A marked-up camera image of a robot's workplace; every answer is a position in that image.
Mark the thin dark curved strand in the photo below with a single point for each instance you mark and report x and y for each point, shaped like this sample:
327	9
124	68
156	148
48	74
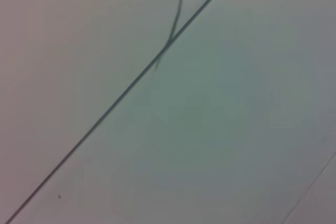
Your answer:
175	23

